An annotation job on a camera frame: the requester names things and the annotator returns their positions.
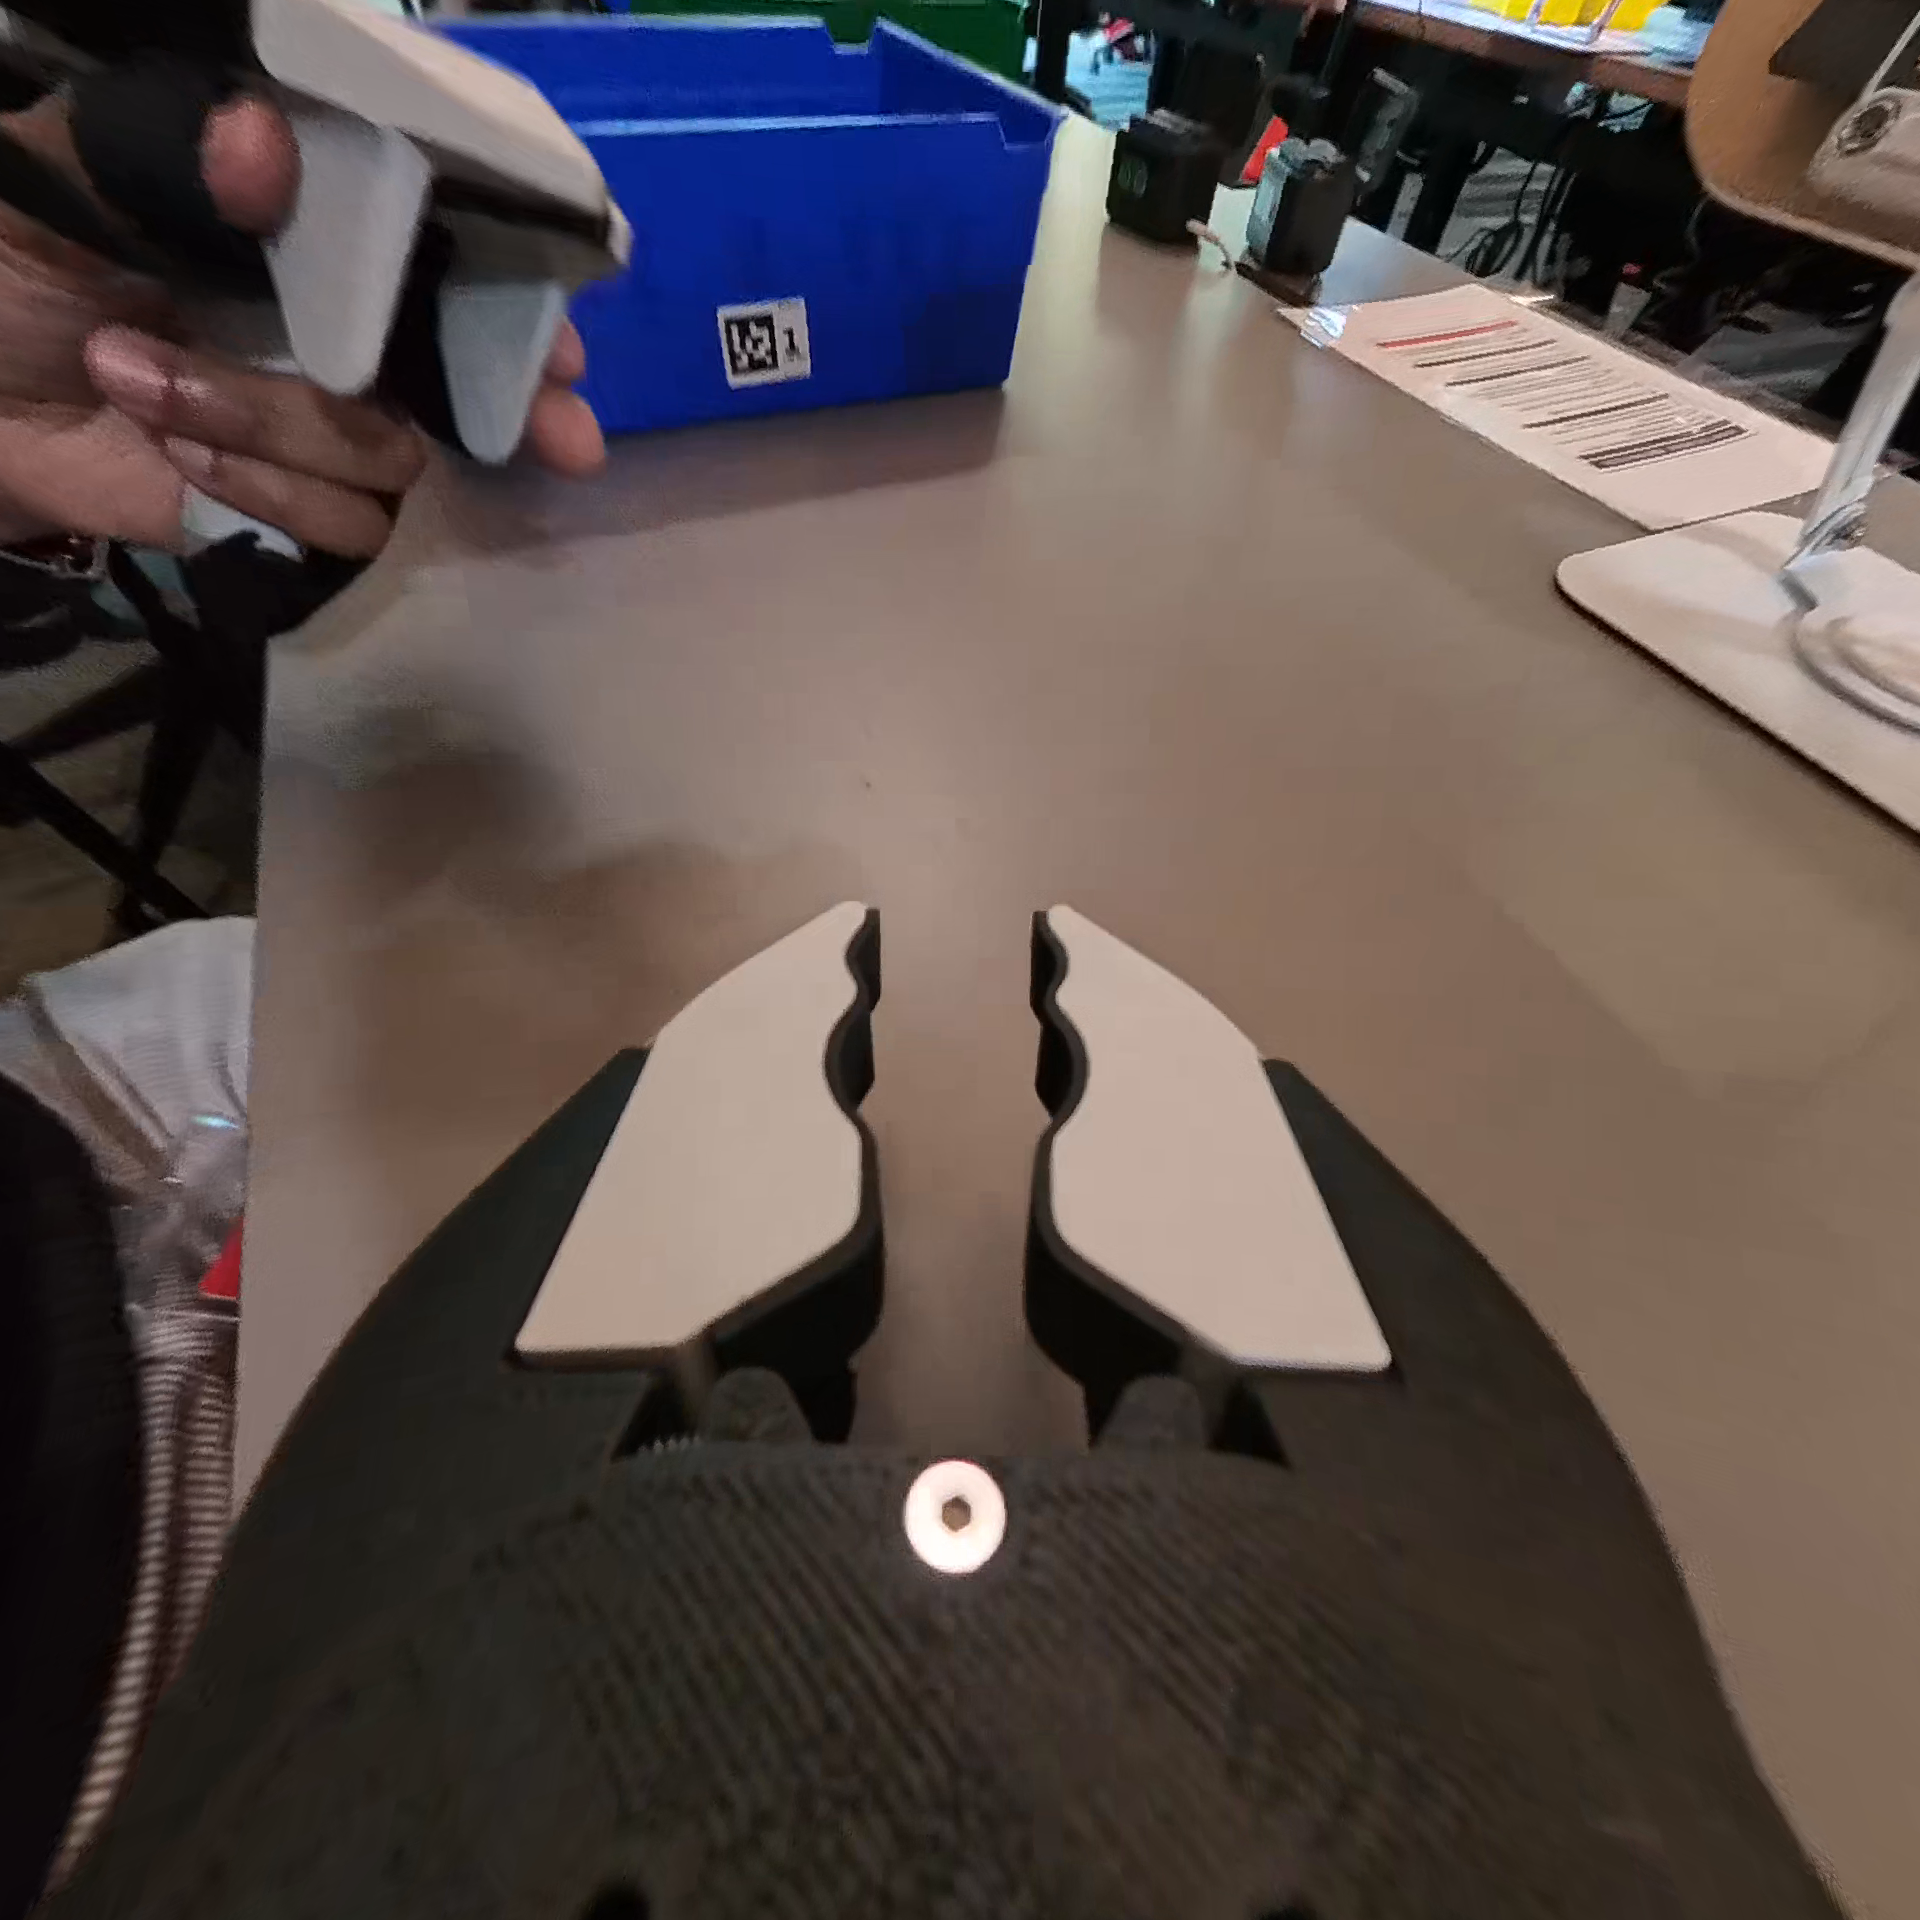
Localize small yellow bin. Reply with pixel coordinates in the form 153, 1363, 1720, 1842
1480, 0, 1672, 39

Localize black device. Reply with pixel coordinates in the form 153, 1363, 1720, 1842
1104, 110, 1226, 249
1243, 136, 1364, 288

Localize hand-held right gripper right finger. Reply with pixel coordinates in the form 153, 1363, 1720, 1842
1031, 907, 1395, 1384

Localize white plastic bag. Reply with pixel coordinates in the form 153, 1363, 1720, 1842
0, 918, 260, 1322

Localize person's left hand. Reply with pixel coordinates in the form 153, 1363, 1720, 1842
0, 92, 609, 567

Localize blue bin with sticker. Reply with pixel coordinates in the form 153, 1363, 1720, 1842
438, 17, 1071, 441

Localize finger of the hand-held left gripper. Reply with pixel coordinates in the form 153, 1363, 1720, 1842
248, 0, 633, 288
440, 266, 578, 472

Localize green storage bin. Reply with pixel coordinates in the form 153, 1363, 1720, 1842
639, 0, 1031, 81

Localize printed paper sheets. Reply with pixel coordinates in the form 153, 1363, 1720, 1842
1281, 284, 1836, 532

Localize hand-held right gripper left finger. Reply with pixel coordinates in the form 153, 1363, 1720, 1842
516, 907, 886, 1369

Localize white stand base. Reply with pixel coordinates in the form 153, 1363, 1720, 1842
1554, 505, 1920, 840

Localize black office chair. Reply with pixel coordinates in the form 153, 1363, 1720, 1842
0, 536, 369, 937

